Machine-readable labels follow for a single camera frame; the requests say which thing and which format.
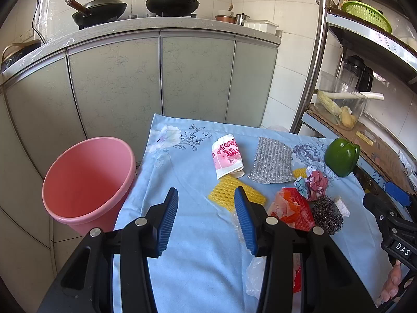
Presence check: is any red cardboard box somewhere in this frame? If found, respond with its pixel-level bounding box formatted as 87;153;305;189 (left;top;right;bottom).
276;187;316;294

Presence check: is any colourful paper ball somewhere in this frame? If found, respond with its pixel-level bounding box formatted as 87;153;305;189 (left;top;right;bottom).
294;167;329;202

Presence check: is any orange clear plastic bag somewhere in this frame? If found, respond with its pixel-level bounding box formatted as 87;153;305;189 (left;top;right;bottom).
234;186;311;299

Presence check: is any silver mesh dish cloth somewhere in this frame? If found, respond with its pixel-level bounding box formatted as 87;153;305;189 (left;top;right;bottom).
248;137;295;184

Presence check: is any yellow foam fruit net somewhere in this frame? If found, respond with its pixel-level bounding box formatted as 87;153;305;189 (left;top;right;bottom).
208;175;266;212

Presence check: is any pink plastic trash bucket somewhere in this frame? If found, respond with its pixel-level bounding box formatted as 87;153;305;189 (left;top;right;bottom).
42;136;136;235

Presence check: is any grey kitchen cabinet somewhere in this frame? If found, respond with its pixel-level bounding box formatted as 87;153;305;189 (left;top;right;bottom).
1;18;281;312

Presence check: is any person's right hand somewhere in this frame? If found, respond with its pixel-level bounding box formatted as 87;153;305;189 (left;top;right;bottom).
380;260;413;303

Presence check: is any steel shelf rack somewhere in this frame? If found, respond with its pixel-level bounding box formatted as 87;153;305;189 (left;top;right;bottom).
290;0;417;199

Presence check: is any green bell pepper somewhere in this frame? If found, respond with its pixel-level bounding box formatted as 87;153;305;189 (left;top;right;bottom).
324;138;360;177

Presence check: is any steel wool scrubber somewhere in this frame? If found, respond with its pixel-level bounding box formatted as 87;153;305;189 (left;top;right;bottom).
310;197;344;235

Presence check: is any ginger root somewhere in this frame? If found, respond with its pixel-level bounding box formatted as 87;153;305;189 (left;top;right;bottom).
339;106;357;129

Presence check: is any small yellow foam piece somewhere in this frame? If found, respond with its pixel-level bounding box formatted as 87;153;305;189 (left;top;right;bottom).
293;167;308;179

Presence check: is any clear glass container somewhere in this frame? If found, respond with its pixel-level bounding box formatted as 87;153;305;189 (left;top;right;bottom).
314;71;367;130

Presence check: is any white leek stalk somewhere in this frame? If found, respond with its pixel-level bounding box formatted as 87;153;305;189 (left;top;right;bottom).
321;91;384;101

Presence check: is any light blue floral tablecloth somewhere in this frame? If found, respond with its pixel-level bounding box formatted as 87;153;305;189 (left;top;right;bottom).
116;115;391;312

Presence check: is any black blender jug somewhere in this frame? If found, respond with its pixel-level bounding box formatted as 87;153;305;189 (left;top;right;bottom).
339;55;373;92

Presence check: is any pink white paper packet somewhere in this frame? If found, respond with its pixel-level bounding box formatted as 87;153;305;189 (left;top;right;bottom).
212;134;244;179

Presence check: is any green plastic basket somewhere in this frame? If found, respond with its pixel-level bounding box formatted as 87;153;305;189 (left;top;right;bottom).
341;1;392;33

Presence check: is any white rectangular dish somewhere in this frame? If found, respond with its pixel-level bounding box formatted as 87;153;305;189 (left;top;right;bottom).
244;20;278;35

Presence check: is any small steel cup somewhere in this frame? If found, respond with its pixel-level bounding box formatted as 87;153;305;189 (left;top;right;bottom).
235;13;250;26

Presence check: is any copper bowl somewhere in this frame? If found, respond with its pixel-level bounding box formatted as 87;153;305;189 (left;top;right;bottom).
214;4;236;23

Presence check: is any black wok with lid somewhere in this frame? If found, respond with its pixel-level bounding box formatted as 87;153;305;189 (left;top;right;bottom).
65;0;127;30

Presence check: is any dark pot with gold handle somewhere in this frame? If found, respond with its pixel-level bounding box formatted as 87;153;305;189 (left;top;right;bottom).
1;40;42;72

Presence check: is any black wooden-handled frying pan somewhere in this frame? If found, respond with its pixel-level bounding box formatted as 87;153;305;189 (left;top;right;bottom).
146;0;199;17

